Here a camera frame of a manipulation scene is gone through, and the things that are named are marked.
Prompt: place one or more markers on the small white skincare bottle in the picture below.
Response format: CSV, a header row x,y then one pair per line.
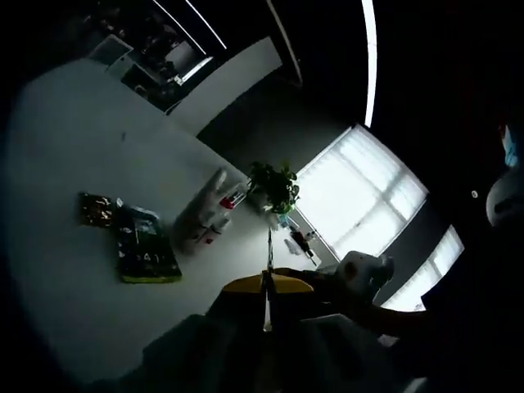
x,y
210,237

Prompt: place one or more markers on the gold skincare sachet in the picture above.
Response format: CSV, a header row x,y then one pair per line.
x,y
96,209

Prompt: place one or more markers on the teal spray bottle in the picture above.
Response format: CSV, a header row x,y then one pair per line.
x,y
282,221

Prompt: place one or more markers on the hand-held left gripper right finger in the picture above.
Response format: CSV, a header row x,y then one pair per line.
x,y
299,327

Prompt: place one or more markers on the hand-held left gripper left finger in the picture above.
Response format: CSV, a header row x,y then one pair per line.
x,y
229,327

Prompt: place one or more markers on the potted green plant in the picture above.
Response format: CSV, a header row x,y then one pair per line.
x,y
274,186

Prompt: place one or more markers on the long ceiling light strip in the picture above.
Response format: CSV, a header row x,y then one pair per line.
x,y
369,61

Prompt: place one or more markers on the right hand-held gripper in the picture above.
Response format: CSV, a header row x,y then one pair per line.
x,y
362,276

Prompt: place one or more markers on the blue face mask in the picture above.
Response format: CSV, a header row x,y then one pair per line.
x,y
512,143

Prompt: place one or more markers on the white office chair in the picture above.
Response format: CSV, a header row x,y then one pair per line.
x,y
110,51

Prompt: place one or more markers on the green black skincare sachet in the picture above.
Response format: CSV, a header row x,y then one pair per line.
x,y
143,245

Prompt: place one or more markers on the white window blind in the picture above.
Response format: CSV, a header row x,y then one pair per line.
x,y
360,192

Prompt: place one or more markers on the white skincare bottle clear cap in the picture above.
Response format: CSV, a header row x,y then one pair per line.
x,y
226,202

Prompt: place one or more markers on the dark red tool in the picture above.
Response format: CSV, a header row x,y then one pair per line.
x,y
302,243

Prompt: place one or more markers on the white skincare tube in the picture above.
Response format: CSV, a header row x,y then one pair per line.
x,y
200,204

